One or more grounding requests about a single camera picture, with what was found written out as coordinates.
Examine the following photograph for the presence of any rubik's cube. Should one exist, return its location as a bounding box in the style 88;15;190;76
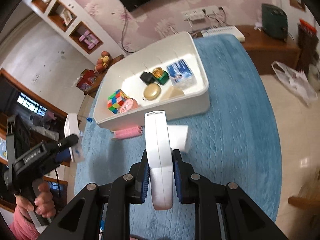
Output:
107;89;130;114

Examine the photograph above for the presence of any person's left hand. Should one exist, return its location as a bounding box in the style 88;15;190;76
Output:
16;181;56;221

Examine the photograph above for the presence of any white power adapter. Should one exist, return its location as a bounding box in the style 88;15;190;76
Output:
167;125;190;153

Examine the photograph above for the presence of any blue plush table mat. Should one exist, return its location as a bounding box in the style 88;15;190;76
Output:
74;35;282;220

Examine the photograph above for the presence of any dark green air fryer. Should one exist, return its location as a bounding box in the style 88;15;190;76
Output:
261;3;288;42

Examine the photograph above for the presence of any gold oval compact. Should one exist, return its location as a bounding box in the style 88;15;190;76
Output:
143;83;161;101

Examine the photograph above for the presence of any white wall power strip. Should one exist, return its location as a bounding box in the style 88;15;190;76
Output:
181;5;223;21

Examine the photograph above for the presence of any white plastic storage bin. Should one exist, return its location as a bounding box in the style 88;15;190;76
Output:
93;32;210;131

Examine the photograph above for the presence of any green box with gold top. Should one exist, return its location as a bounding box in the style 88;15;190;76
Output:
152;67;169;85

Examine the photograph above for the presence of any white wall shelf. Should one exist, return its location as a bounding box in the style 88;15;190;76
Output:
23;0;126;64

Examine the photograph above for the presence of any pink hair roller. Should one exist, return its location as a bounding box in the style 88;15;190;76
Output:
112;126;143;140

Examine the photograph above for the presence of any pink tape roll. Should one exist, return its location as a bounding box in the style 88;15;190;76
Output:
118;98;139;113

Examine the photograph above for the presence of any white plastic bag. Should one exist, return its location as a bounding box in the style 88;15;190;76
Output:
271;61;318;106

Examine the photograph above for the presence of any blue tissue pack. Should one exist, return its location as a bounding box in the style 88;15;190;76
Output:
167;59;196;89

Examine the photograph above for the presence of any white router box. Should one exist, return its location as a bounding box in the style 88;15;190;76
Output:
200;25;245;42

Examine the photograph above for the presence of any red gift box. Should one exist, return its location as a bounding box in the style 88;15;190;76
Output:
76;69;97;92

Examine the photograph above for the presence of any white round device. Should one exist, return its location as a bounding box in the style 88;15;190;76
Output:
145;111;173;210

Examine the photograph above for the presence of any black small box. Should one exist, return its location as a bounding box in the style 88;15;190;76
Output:
140;72;155;85

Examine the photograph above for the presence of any fruit pile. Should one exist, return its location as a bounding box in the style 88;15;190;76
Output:
94;51;111;73

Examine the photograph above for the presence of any wooden tv cabinet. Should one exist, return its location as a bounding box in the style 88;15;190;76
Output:
236;25;300;75

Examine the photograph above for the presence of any white children's digital camera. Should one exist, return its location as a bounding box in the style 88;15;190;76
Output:
64;113;85;163

